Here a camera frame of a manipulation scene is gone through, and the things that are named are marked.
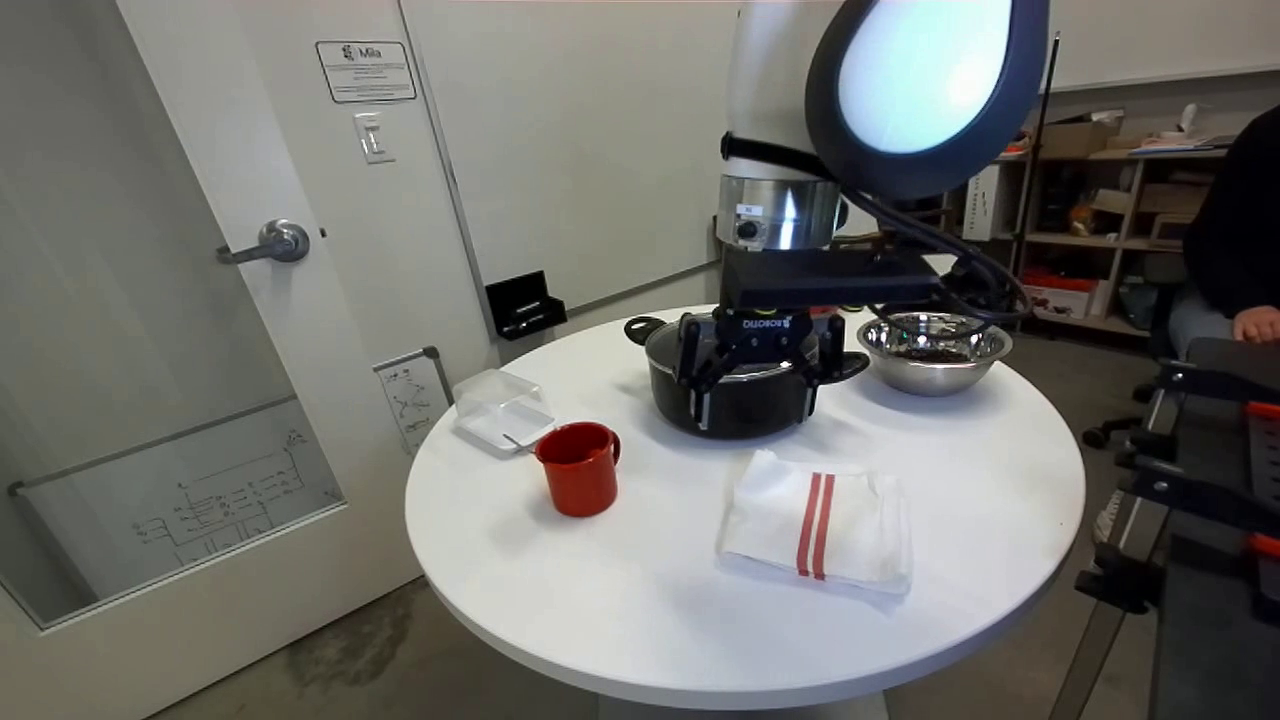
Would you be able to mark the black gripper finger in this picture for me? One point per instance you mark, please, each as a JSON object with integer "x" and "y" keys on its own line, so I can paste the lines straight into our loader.
{"x": 707, "y": 376}
{"x": 809, "y": 364}

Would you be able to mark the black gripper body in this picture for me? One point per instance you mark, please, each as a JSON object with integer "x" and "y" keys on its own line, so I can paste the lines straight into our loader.
{"x": 763, "y": 330}

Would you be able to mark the white towel with red stripes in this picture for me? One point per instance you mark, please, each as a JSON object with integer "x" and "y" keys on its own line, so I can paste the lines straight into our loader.
{"x": 813, "y": 526}

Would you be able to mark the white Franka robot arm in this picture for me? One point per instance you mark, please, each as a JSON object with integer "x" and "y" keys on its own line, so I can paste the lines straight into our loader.
{"x": 920, "y": 67}

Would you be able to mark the black cooking pot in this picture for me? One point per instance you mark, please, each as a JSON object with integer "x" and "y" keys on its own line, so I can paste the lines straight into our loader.
{"x": 747, "y": 406}

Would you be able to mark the steel bowl of coffee beans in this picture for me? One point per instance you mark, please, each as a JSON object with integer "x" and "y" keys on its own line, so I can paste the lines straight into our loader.
{"x": 934, "y": 360}

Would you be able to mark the red mug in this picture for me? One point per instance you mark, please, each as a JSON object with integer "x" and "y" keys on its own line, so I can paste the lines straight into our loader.
{"x": 576, "y": 475}

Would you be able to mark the clear plastic container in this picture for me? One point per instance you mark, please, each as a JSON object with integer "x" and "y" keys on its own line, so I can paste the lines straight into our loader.
{"x": 502, "y": 414}

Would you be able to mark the small whiteboard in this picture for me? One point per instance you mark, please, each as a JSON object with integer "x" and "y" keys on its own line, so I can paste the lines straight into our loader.
{"x": 411, "y": 397}

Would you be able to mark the black tripod pole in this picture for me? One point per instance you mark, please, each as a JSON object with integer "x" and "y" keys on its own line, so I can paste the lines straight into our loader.
{"x": 1035, "y": 161}

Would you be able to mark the wooden shelving unit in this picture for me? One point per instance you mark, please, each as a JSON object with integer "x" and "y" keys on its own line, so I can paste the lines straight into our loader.
{"x": 1105, "y": 200}

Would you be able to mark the white door with glass panel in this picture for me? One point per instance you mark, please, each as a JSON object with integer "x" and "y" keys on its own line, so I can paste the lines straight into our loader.
{"x": 133, "y": 304}

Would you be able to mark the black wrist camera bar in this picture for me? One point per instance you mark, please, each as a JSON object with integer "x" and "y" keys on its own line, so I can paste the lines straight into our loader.
{"x": 825, "y": 273}

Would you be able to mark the white light switch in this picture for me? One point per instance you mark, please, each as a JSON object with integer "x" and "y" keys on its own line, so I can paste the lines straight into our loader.
{"x": 372, "y": 136}

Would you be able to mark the white wall sign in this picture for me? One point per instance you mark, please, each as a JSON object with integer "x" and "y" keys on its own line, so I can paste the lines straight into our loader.
{"x": 367, "y": 69}

